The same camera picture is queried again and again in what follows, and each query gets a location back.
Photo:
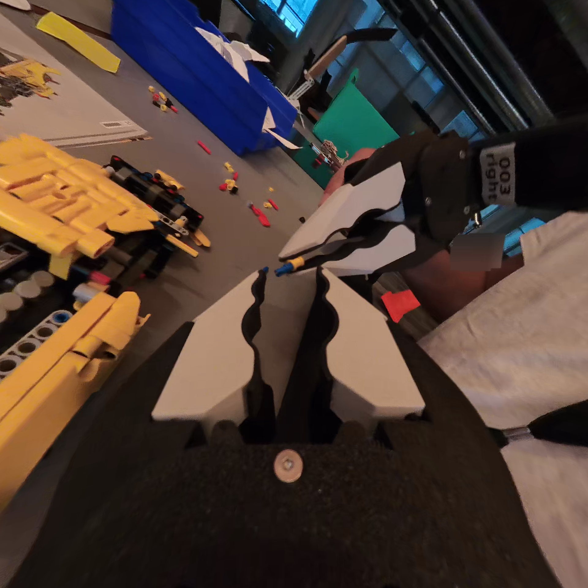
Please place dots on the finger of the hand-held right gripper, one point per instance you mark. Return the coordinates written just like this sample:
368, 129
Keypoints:
349, 206
386, 248

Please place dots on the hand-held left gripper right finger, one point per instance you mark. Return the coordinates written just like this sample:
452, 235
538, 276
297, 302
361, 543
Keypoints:
372, 363

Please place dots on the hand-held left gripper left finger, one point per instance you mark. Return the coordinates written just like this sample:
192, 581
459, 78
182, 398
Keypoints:
206, 363

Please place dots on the yellow toy brick connector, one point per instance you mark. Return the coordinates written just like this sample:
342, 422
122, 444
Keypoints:
296, 262

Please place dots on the blue toy brick pin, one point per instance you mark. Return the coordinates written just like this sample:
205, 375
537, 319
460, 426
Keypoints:
281, 271

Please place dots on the yellow toy brick car model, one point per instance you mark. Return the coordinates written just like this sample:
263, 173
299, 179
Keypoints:
55, 193

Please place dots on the person's right forearm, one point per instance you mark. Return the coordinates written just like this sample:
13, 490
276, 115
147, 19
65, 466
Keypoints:
441, 289

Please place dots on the person's right hand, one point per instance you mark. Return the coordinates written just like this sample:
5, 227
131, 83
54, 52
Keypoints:
337, 181

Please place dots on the orange plastic object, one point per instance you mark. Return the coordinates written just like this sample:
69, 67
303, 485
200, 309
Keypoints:
399, 305

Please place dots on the scattered small toy brick pieces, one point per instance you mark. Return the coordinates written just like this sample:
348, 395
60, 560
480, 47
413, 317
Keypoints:
259, 217

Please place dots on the white crumpled paper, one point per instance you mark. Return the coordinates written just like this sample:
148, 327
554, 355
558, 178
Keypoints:
234, 53
275, 133

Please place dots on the wooden document stand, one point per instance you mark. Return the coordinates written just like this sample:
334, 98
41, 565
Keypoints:
326, 57

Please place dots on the blue storage bin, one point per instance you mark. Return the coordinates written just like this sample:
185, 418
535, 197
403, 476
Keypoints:
183, 69

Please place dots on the open instruction booklet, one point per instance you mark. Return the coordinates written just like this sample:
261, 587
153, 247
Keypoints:
69, 105

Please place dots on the yellow paper piece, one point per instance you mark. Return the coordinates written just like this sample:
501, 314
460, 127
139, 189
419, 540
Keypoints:
78, 41

